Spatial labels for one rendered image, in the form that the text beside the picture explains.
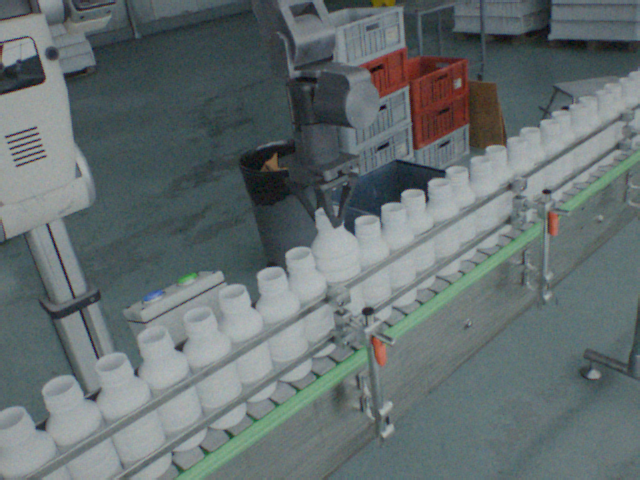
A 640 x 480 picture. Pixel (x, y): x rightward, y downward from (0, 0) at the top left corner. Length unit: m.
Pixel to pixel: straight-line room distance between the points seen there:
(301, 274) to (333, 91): 0.25
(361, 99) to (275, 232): 2.15
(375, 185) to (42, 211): 0.88
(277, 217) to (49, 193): 1.68
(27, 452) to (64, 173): 0.66
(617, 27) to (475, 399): 5.63
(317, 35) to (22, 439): 0.56
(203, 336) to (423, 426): 1.54
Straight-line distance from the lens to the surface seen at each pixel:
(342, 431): 0.97
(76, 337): 1.42
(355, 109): 0.73
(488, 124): 4.45
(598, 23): 7.47
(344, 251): 0.86
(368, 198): 1.71
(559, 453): 2.17
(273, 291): 0.81
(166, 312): 0.91
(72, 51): 10.40
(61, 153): 1.25
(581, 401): 2.35
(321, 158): 0.81
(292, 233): 2.84
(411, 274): 0.98
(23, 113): 1.22
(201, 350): 0.77
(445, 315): 1.06
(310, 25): 0.78
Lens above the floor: 1.57
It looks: 27 degrees down
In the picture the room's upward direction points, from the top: 8 degrees counter-clockwise
